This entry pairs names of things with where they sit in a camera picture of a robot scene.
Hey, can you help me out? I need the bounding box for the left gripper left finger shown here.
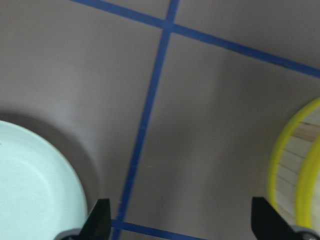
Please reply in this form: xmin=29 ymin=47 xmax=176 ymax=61
xmin=56 ymin=198 xmax=111 ymax=240

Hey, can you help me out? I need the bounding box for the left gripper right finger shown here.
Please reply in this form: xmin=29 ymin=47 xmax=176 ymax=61
xmin=250 ymin=196 xmax=320 ymax=240

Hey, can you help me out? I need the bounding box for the yellow bamboo steamer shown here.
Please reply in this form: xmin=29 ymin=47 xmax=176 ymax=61
xmin=267 ymin=98 xmax=320 ymax=232

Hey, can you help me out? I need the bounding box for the mint green plate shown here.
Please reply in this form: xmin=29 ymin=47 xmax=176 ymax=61
xmin=0 ymin=121 xmax=88 ymax=240

